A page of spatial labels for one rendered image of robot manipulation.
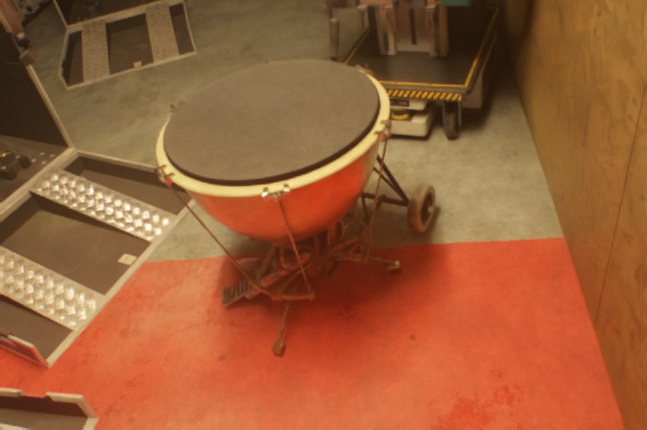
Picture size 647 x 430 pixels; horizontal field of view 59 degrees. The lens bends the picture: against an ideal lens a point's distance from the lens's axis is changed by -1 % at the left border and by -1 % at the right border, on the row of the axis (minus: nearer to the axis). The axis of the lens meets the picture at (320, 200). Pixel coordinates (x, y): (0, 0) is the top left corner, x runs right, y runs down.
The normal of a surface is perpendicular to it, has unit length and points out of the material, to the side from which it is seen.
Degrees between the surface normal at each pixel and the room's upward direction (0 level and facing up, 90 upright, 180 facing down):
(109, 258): 2
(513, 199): 0
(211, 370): 0
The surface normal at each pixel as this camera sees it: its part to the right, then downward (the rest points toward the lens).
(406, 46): -0.38, 0.65
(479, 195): -0.17, -0.76
